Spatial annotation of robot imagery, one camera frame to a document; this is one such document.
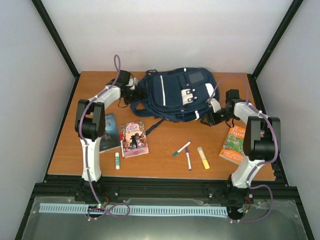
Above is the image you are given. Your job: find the orange 39-Storey Treehouse book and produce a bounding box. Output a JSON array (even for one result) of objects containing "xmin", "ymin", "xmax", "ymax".
[{"xmin": 219, "ymin": 125, "xmax": 246, "ymax": 165}]

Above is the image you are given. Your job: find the navy blue student backpack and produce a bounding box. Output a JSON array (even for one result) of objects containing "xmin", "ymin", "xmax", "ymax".
[{"xmin": 130, "ymin": 67, "xmax": 220, "ymax": 135}]

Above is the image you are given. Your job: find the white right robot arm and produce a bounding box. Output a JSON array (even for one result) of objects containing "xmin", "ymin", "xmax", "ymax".
[{"xmin": 200, "ymin": 89, "xmax": 281, "ymax": 194}]

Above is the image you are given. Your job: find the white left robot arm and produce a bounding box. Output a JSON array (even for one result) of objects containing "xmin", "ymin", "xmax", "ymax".
[{"xmin": 74, "ymin": 70, "xmax": 138, "ymax": 183}]

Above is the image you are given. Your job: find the yellow highlighter pen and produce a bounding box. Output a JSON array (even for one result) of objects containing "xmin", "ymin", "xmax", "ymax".
[{"xmin": 197, "ymin": 146, "xmax": 210, "ymax": 170}]

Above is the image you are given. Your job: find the green capped marker pen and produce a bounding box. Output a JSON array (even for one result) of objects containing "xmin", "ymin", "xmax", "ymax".
[{"xmin": 172, "ymin": 141, "xmax": 191, "ymax": 157}]

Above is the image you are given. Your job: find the purple marker pen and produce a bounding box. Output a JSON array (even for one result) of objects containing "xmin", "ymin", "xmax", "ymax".
[{"xmin": 185, "ymin": 147, "xmax": 192, "ymax": 171}]

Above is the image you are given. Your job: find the red marker pen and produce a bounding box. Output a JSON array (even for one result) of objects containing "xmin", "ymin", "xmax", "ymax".
[{"xmin": 119, "ymin": 133, "xmax": 125, "ymax": 158}]

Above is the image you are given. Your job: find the pink illustrated paperback book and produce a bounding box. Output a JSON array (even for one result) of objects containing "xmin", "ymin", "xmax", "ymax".
[{"xmin": 120, "ymin": 120, "xmax": 149, "ymax": 158}]

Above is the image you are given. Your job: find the dark teal Bronte book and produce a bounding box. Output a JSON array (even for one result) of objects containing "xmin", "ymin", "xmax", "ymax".
[{"xmin": 99, "ymin": 113, "xmax": 121, "ymax": 153}]

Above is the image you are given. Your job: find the white glue stick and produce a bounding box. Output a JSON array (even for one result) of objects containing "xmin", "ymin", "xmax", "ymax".
[{"xmin": 115, "ymin": 152, "xmax": 120, "ymax": 170}]

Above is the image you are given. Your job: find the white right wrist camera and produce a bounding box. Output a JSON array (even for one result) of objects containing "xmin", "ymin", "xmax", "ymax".
[{"xmin": 206, "ymin": 98, "xmax": 222, "ymax": 113}]

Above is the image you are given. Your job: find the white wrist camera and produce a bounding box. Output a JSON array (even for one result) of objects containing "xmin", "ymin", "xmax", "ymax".
[
  {"xmin": 126, "ymin": 77, "xmax": 138, "ymax": 90},
  {"xmin": 206, "ymin": 98, "xmax": 222, "ymax": 113}
]

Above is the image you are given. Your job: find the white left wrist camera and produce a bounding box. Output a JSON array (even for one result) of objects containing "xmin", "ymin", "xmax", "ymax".
[{"xmin": 126, "ymin": 77, "xmax": 138, "ymax": 90}]

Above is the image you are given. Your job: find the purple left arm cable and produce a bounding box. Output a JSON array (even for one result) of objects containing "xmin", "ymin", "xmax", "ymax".
[{"xmin": 77, "ymin": 54, "xmax": 131, "ymax": 221}]

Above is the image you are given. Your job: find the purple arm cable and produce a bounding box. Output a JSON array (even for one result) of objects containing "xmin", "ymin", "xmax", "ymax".
[
  {"xmin": 209, "ymin": 72, "xmax": 279, "ymax": 224},
  {"xmin": 77, "ymin": 54, "xmax": 131, "ymax": 221}
]

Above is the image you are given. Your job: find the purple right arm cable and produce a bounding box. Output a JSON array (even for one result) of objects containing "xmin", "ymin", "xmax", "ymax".
[{"xmin": 209, "ymin": 72, "xmax": 279, "ymax": 224}]

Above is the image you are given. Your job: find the black left corner frame post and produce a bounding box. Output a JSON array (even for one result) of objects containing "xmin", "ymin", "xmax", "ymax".
[{"xmin": 31, "ymin": 0, "xmax": 80, "ymax": 79}]

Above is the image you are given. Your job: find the black corner frame post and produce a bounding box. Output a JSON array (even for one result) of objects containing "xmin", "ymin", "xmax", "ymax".
[
  {"xmin": 252, "ymin": 0, "xmax": 304, "ymax": 81},
  {"xmin": 31, "ymin": 0, "xmax": 80, "ymax": 79}
]

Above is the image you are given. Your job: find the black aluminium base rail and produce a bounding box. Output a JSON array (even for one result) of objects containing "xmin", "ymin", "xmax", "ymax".
[{"xmin": 31, "ymin": 175, "xmax": 302, "ymax": 206}]

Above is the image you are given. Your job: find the light blue slotted cable duct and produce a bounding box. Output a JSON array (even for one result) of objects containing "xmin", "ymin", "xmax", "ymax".
[{"xmin": 38, "ymin": 203, "xmax": 228, "ymax": 218}]

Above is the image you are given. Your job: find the black right corner frame post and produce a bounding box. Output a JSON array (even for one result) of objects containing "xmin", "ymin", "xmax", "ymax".
[{"xmin": 252, "ymin": 0, "xmax": 304, "ymax": 81}]

